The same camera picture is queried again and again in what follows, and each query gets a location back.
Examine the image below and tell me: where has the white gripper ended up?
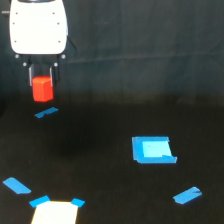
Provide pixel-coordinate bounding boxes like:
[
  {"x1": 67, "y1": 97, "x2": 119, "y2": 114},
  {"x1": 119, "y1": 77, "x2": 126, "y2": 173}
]
[{"x1": 1, "y1": 0, "x2": 69, "y2": 87}]

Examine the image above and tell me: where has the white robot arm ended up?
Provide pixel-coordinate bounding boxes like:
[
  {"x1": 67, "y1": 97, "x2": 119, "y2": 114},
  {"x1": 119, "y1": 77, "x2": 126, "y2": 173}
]
[{"x1": 1, "y1": 0, "x2": 72, "y2": 83}]

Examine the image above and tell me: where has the blue tape strip far left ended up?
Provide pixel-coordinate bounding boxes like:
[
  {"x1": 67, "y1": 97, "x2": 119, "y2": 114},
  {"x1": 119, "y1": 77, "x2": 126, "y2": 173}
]
[{"x1": 34, "y1": 107, "x2": 58, "y2": 119}]

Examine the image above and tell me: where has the blue tape strip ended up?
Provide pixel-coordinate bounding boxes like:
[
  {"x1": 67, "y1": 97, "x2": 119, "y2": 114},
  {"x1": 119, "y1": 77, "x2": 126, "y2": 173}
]
[
  {"x1": 3, "y1": 177, "x2": 31, "y2": 194},
  {"x1": 173, "y1": 187, "x2": 202, "y2": 205},
  {"x1": 34, "y1": 107, "x2": 58, "y2": 119}
]

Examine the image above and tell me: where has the blue tape strip near left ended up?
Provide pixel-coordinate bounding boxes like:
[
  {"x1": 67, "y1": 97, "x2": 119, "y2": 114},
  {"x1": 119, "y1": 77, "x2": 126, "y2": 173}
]
[{"x1": 3, "y1": 177, "x2": 31, "y2": 194}]

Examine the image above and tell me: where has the blue tape on paper left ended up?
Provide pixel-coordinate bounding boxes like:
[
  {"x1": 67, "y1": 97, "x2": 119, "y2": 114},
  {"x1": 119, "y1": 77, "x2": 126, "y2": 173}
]
[{"x1": 29, "y1": 195, "x2": 50, "y2": 208}]

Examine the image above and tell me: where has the blue tape on paper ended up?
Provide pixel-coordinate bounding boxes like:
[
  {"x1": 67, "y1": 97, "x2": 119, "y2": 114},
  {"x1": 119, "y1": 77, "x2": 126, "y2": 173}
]
[
  {"x1": 71, "y1": 198, "x2": 85, "y2": 208},
  {"x1": 29, "y1": 195, "x2": 50, "y2": 208}
]

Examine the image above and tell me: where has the blue tape on paper right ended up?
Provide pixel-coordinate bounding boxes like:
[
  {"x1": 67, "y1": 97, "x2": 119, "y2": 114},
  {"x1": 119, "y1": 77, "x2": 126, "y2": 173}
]
[{"x1": 71, "y1": 198, "x2": 85, "y2": 208}]

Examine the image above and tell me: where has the white paper sheet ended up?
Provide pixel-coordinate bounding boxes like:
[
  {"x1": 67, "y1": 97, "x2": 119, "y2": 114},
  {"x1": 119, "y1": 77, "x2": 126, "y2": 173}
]
[{"x1": 31, "y1": 201, "x2": 78, "y2": 224}]

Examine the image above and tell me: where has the blue tape strip right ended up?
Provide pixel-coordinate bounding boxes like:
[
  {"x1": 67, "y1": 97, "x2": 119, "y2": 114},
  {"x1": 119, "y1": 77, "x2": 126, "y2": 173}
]
[{"x1": 173, "y1": 187, "x2": 202, "y2": 205}]

